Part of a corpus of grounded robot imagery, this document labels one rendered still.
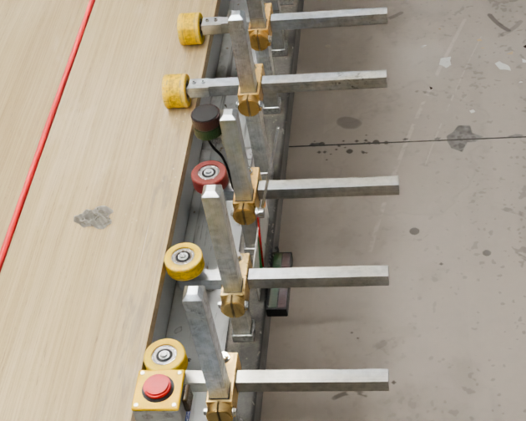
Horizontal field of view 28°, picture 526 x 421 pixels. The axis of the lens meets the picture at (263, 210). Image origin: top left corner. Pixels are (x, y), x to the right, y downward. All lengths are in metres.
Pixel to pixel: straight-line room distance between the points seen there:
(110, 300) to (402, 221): 1.50
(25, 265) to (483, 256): 1.57
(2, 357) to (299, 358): 1.20
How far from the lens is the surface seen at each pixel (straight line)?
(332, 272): 2.14
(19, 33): 2.93
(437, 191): 3.50
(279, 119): 2.74
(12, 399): 2.03
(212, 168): 2.33
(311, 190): 2.30
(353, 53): 4.11
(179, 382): 1.55
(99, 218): 2.26
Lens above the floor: 2.44
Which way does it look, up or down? 44 degrees down
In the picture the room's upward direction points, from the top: 11 degrees counter-clockwise
